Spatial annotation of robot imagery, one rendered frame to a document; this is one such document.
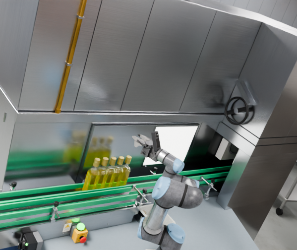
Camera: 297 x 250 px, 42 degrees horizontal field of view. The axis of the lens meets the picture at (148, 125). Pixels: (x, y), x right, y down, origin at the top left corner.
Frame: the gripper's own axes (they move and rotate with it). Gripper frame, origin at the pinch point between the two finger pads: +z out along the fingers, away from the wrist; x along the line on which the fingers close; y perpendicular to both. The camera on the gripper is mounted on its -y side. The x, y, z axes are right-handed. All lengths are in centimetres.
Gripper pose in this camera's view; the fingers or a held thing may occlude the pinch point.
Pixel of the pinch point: (136, 135)
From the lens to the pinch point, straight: 237.8
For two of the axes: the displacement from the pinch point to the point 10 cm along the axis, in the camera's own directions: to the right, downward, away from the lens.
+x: 5.9, -1.4, 7.9
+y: -3.0, 8.7, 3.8
